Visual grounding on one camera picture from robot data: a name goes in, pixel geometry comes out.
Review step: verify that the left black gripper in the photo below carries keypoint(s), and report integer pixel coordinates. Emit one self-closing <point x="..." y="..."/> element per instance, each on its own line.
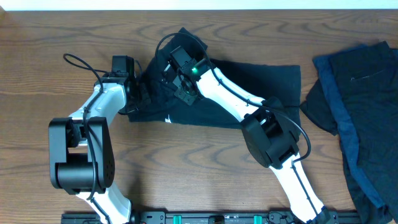
<point x="143" y="96"/>

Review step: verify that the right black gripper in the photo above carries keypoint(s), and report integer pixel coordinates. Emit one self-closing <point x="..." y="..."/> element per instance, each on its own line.
<point x="170" y="76"/>

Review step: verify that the dark teal t-shirt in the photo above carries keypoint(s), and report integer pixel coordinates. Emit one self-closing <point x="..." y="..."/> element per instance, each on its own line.
<point x="265" y="81"/>

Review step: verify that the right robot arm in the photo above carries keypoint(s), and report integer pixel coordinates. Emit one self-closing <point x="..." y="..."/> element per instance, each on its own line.
<point x="270" y="135"/>

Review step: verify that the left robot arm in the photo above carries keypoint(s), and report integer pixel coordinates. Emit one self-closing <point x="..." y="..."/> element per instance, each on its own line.
<point x="81" y="158"/>

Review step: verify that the black folded garment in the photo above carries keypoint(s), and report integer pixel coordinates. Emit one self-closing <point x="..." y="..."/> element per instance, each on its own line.
<point x="367" y="81"/>

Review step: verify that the navy blue folded garment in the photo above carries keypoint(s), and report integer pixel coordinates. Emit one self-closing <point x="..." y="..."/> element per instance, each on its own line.
<point x="346" y="130"/>

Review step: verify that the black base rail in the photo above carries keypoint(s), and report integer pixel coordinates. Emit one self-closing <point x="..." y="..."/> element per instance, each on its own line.
<point x="211" y="218"/>

